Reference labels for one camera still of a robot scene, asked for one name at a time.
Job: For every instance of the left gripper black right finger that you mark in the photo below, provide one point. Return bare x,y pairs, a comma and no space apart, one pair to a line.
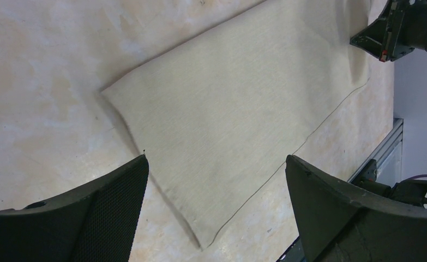
338,221

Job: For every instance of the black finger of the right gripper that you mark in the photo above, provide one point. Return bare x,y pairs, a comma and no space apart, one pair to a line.
375,39

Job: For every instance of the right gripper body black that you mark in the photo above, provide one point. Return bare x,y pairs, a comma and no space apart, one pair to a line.
406,29

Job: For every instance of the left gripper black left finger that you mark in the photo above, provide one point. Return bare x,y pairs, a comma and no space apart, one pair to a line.
96,221

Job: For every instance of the beige cloth napkin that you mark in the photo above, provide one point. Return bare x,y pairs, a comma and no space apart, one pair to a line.
218,115

